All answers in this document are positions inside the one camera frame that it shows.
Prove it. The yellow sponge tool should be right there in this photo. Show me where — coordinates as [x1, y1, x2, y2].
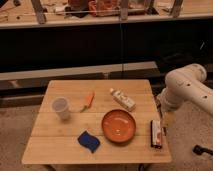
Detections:
[163, 112, 175, 127]

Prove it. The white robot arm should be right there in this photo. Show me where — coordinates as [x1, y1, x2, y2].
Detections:
[157, 63, 213, 117]

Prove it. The white lying bottle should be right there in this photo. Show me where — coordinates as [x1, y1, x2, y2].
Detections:
[110, 88, 136, 111]

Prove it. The orange toy carrot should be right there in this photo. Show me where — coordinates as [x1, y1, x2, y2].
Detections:
[80, 92, 95, 112]

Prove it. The orange round plate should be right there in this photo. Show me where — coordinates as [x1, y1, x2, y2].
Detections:
[101, 109, 136, 143]

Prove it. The wooden table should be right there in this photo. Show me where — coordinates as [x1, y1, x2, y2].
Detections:
[22, 80, 172, 165]

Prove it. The translucent plastic cup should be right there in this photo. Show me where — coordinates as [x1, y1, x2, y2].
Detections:
[51, 97, 70, 120]

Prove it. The blue folded cloth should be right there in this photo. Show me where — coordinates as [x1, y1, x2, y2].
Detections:
[78, 131, 100, 153]

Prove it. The black object on floor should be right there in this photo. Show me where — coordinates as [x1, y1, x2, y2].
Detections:
[193, 145, 213, 156]

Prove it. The wooden workbench shelf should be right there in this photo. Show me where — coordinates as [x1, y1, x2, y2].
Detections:
[0, 0, 213, 29]

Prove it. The black cable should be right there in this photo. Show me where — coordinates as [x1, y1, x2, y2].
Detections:
[155, 96, 168, 137]

